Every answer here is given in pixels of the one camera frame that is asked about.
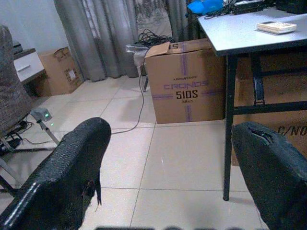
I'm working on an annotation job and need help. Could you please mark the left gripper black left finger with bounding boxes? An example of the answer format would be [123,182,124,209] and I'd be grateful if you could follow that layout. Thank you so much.
[0,117,112,230]

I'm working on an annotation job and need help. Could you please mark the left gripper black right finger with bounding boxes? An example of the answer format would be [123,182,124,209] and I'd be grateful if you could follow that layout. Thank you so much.
[232,121,307,230]

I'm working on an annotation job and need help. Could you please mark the black power strip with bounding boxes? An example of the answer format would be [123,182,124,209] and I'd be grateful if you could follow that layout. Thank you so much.
[0,137,22,152]

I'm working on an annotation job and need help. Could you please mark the grey device with green light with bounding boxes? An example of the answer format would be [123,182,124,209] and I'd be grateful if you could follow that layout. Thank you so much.
[29,107,60,146]

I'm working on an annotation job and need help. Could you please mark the large plain cardboard box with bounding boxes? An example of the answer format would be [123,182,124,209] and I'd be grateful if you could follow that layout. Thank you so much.
[231,51,307,166]

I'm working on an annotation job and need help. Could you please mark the small cardboard box with label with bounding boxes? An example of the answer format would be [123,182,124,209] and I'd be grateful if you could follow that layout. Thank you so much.
[37,46,84,97]

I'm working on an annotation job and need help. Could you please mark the white low cabinet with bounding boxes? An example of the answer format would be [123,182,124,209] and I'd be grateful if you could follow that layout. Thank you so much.
[12,47,50,98]

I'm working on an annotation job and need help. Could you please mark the cardboard box with purple print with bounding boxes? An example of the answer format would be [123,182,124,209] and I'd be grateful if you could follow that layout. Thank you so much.
[143,38,227,125]

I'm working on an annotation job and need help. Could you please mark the bin with clear plastic bag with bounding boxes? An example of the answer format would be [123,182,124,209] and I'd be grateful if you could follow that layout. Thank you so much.
[125,43,150,78]

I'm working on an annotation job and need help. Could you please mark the grey curtain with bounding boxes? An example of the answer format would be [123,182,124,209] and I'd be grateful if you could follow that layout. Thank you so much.
[53,0,200,82]

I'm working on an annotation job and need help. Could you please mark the grey table with black legs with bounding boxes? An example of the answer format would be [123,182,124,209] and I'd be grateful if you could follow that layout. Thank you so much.
[197,6,307,201]

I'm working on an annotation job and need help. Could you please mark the white remote control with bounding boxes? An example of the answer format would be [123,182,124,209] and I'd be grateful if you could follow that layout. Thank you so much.
[256,21,298,35]

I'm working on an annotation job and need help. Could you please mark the black device on table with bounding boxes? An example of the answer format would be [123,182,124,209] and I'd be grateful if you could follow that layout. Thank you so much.
[275,0,307,15]

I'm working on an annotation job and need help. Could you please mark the blue plastic bag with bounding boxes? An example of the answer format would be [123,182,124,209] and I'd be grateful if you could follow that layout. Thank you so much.
[187,0,224,15]

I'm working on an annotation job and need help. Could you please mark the grey floor cable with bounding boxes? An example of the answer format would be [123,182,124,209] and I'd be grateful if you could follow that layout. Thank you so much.
[111,57,147,134]

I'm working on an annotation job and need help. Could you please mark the black cable pile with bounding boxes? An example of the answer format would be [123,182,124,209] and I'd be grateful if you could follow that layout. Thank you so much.
[137,28,176,46]

